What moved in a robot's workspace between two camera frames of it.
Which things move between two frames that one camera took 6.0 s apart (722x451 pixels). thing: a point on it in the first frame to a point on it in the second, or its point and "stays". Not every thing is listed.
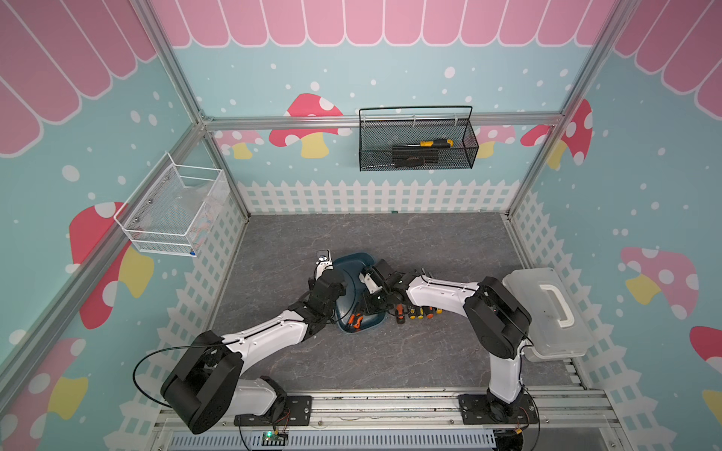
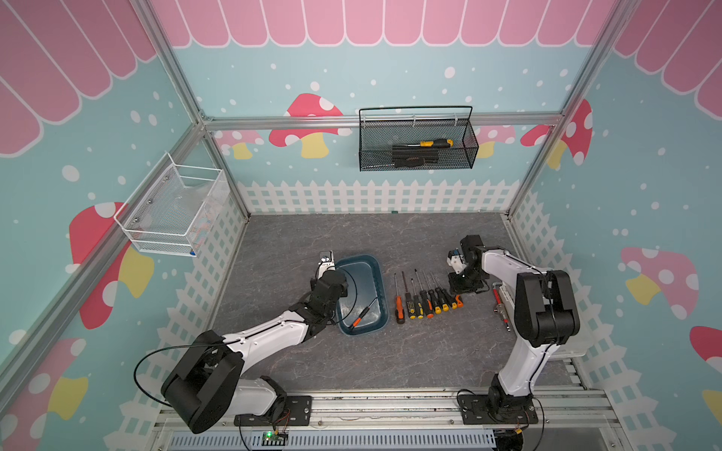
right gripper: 368,309 to 457,288
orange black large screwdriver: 400,314 stays
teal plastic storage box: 352,314 stays
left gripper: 311,284 stays
